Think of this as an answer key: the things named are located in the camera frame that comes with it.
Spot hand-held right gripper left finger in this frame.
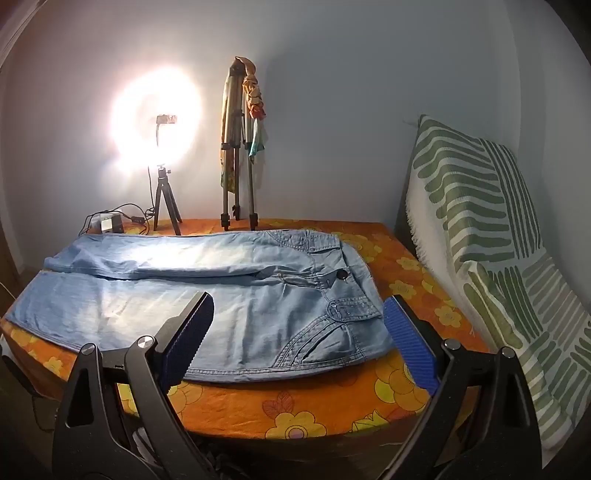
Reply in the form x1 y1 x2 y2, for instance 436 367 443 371
52 291 216 480

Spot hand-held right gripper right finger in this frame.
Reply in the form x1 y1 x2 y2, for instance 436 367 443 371
383 295 543 480

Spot light blue denim pants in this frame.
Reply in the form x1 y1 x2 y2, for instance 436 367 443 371
2 229 393 384

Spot orange floral bed sheet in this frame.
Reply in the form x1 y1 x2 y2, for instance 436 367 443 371
0 218 490 441

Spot green striped pillow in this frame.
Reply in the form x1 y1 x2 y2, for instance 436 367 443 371
405 114 591 467

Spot small black tripod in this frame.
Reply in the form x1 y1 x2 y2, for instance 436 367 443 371
152 166 183 236

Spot large silver tripod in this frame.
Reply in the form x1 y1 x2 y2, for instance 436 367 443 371
219 58 260 232

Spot colourful patterned cloth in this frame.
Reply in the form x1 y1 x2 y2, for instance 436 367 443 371
221 56 269 195

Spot round ring light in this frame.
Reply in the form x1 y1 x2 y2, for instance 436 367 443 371
110 74 204 172

